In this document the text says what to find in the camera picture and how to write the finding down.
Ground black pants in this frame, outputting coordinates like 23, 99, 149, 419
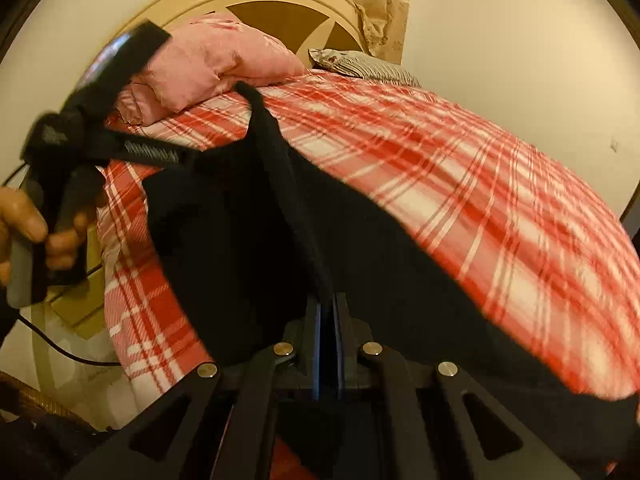
143, 82, 639, 478

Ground pink folded quilt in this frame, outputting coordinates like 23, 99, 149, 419
115, 12, 306, 126

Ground grey striped pillow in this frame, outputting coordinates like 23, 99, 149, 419
308, 49, 421, 88

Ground person's left hand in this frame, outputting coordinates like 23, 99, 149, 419
1, 186, 106, 287

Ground cream wooden headboard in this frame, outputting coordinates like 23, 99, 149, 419
120, 0, 366, 67

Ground black cable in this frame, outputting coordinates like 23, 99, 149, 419
2, 161, 124, 369

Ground red white plaid bedsheet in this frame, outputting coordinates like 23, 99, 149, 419
98, 70, 639, 408

